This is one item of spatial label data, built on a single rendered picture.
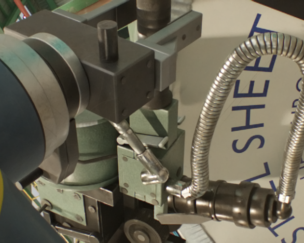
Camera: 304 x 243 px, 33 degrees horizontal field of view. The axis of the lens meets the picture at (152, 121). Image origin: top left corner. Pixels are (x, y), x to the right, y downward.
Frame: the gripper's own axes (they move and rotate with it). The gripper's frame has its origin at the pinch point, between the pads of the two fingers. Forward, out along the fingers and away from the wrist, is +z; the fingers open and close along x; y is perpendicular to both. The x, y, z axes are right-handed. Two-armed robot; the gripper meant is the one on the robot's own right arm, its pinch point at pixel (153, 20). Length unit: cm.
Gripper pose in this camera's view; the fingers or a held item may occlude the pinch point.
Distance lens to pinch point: 51.9
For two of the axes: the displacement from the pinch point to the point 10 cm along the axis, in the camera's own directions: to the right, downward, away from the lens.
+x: -7.9, -3.7, 4.9
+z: 6.1, -4.7, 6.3
